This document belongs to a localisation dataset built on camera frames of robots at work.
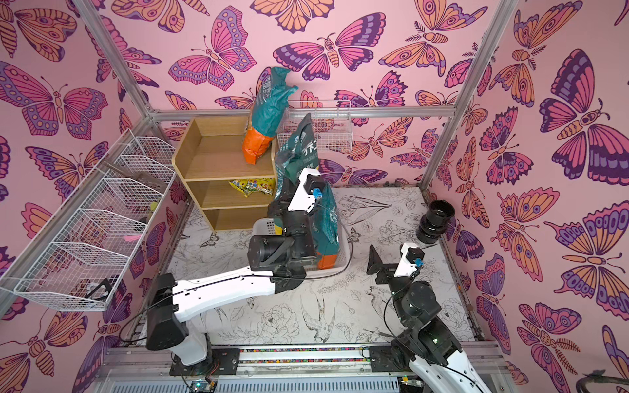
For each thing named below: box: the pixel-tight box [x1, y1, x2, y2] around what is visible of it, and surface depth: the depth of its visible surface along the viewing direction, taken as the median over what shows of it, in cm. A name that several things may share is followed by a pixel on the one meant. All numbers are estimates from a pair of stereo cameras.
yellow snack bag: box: [228, 176, 276, 198], surface depth 96 cm
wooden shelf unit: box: [171, 116, 279, 231], surface depth 94 cm
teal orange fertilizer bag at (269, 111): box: [241, 66, 299, 165], surface depth 77 cm
